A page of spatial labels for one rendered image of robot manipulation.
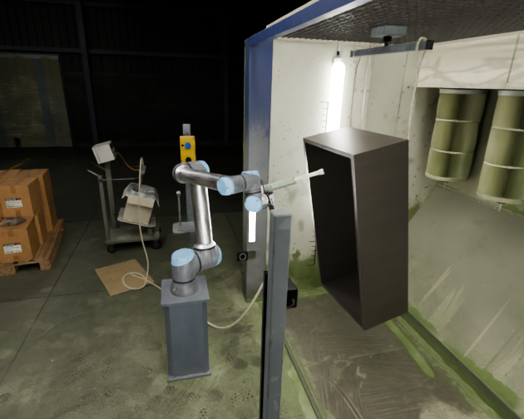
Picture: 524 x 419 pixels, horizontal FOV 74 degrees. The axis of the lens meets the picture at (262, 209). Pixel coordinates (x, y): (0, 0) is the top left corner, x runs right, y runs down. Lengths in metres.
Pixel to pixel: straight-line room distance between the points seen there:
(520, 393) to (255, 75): 2.72
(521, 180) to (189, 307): 2.31
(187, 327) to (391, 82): 2.51
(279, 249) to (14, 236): 3.67
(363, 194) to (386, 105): 1.44
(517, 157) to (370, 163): 1.15
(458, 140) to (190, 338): 2.50
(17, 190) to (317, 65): 3.38
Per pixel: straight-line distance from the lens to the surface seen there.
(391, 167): 2.07
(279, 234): 0.95
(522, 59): 2.73
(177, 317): 2.45
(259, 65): 2.85
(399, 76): 3.35
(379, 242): 2.20
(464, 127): 3.20
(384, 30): 2.24
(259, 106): 2.85
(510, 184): 2.84
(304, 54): 2.96
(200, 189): 2.30
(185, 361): 2.68
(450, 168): 3.23
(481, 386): 2.95
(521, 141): 2.80
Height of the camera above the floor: 1.97
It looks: 20 degrees down
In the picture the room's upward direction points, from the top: 2 degrees clockwise
